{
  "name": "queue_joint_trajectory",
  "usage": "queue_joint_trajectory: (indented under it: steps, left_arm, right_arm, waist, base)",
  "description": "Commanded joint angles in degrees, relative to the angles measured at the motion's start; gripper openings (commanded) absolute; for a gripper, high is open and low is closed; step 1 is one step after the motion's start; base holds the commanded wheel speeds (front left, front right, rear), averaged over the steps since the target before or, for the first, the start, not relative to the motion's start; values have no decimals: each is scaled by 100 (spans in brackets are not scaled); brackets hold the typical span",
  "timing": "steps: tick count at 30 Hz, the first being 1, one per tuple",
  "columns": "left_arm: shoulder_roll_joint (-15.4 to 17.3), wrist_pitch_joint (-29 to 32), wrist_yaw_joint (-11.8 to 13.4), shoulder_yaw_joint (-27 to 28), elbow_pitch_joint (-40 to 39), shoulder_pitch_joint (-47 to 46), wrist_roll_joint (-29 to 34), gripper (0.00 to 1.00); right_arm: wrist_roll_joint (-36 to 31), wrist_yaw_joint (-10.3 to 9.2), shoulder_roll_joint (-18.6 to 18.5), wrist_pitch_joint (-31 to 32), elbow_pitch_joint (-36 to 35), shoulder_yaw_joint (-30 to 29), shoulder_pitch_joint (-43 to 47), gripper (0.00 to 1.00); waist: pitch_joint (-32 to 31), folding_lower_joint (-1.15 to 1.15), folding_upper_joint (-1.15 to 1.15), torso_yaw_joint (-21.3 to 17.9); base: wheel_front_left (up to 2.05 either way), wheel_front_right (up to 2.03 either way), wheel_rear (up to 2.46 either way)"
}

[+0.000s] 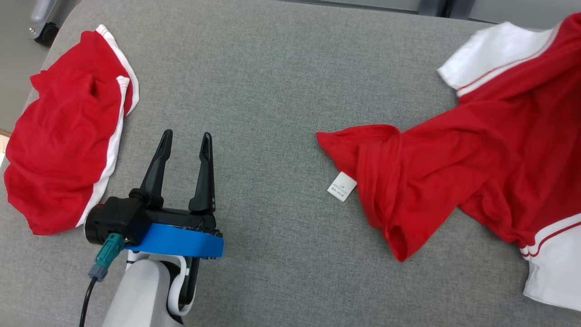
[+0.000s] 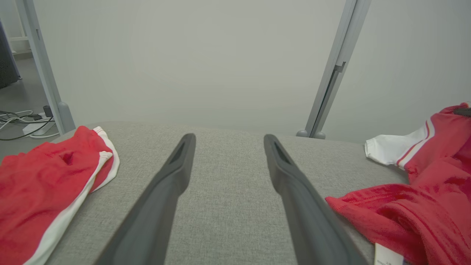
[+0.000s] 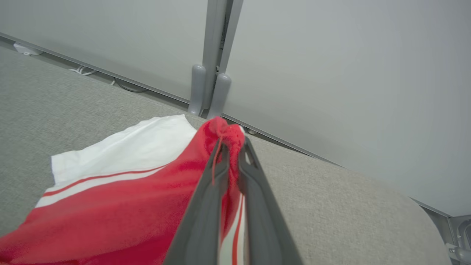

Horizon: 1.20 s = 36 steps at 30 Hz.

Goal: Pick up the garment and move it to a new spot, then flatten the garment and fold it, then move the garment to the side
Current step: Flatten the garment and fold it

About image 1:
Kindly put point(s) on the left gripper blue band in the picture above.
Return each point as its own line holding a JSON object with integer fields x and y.
{"x": 181, "y": 238}

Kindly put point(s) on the red Bulls shorts white stripe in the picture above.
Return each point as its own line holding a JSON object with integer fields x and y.
{"x": 63, "y": 136}

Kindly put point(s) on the red Bulls basketball jersey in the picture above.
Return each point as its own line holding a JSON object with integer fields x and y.
{"x": 476, "y": 159}

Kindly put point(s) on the round white wood-rimmed basket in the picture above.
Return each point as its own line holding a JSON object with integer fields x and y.
{"x": 3, "y": 150}

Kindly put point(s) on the grey cart leg with caster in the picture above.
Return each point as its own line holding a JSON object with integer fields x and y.
{"x": 43, "y": 22}

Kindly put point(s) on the left black wrist camera box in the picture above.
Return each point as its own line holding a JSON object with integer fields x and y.
{"x": 115, "y": 220}

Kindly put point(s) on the grey partition post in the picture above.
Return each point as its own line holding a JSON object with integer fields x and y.
{"x": 445, "y": 8}

